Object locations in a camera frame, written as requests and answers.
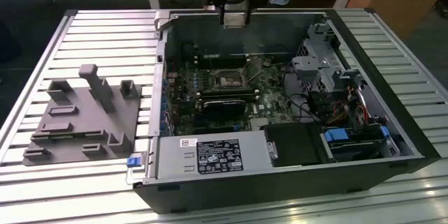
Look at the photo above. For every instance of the dark hard disk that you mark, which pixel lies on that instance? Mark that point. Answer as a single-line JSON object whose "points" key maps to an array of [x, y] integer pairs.
{"points": [[353, 148]]}

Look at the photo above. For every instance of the grey parts rack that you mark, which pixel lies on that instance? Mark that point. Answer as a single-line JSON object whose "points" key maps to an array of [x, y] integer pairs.
{"points": [[80, 119]]}

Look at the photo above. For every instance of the blue plastic clip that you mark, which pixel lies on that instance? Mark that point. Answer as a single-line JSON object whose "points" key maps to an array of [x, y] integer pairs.
{"points": [[384, 132]]}

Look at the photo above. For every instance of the black RAM stick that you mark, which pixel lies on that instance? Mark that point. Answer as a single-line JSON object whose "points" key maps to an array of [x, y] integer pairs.
{"points": [[230, 98], [226, 93], [226, 58]]}

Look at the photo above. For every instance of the metal drive cage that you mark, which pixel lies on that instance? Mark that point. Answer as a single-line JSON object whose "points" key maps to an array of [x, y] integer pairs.
{"points": [[310, 62]]}

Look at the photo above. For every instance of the black drive bay box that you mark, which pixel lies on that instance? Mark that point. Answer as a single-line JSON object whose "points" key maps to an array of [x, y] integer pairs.
{"points": [[293, 145]]}

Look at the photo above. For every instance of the silver chipset heat sink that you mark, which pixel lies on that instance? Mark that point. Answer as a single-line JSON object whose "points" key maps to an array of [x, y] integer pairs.
{"points": [[258, 123]]}

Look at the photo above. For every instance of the black graphics card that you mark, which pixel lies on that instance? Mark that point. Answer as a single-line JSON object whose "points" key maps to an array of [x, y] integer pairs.
{"points": [[224, 110]]}

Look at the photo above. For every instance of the green motherboard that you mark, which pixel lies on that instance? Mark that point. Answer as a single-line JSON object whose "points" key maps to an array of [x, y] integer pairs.
{"points": [[276, 103]]}

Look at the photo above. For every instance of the black CPU socket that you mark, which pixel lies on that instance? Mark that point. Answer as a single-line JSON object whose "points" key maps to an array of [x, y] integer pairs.
{"points": [[226, 82]]}

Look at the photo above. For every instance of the blue disk carrier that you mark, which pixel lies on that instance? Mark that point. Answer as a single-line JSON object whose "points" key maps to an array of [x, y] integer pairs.
{"points": [[336, 136]]}

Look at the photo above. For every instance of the blue case latch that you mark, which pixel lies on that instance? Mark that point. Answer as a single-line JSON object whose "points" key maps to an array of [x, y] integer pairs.
{"points": [[132, 162]]}

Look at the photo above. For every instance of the silver square CPU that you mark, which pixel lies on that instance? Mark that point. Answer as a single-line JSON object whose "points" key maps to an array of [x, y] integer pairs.
{"points": [[233, 20]]}

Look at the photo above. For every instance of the black open PC case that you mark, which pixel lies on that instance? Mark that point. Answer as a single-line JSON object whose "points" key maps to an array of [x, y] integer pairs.
{"points": [[244, 195]]}

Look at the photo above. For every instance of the grey power supply unit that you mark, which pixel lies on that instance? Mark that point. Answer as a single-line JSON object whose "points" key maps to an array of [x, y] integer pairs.
{"points": [[174, 161]]}

